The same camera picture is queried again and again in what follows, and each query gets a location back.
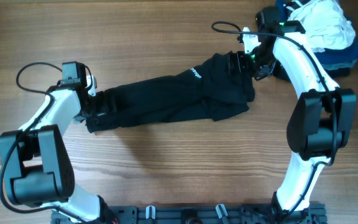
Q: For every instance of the blue folded garment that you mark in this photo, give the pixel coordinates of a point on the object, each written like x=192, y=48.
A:
x=348, y=56

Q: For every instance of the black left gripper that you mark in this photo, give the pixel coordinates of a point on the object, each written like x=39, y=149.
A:
x=104, y=107

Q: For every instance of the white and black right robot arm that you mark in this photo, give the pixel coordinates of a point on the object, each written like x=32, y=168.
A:
x=321, y=121

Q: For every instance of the black t-shirt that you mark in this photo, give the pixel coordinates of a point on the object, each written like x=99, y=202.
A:
x=206, y=91

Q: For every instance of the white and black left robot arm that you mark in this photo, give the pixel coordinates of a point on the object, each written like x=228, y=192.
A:
x=36, y=172

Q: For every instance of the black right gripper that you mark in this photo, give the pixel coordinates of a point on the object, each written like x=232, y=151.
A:
x=237, y=62

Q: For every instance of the white crumpled garment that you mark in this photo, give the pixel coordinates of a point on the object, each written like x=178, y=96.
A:
x=324, y=22

